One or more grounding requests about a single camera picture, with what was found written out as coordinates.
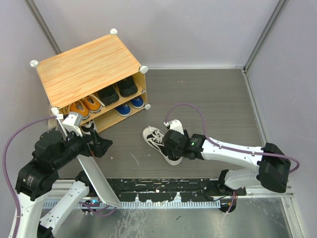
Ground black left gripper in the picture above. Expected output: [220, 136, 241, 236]
[54, 125, 112, 168]

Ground blue sneaker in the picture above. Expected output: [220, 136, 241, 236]
[130, 96, 145, 109]
[114, 103, 131, 117]

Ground orange sneaker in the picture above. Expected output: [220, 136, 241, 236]
[83, 94, 105, 113]
[68, 100, 90, 119]

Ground white cabinet door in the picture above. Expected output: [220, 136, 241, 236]
[77, 155, 122, 208]

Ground wooden shoe cabinet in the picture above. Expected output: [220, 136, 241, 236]
[30, 28, 151, 132]

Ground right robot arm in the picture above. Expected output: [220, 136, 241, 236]
[162, 130, 291, 195]

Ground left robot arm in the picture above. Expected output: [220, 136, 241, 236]
[9, 130, 112, 238]

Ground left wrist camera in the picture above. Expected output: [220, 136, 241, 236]
[62, 112, 83, 137]

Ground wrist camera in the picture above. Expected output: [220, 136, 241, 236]
[163, 119, 184, 135]
[62, 112, 83, 137]

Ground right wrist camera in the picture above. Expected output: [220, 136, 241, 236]
[163, 119, 184, 135]

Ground grey slotted cable duct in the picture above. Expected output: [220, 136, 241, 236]
[43, 199, 221, 209]

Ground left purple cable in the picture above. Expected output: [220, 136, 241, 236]
[4, 114, 64, 238]

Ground purple cable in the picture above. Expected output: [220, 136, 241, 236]
[164, 103, 301, 214]
[4, 114, 64, 238]

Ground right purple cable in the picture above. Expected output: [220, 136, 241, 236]
[164, 103, 301, 214]

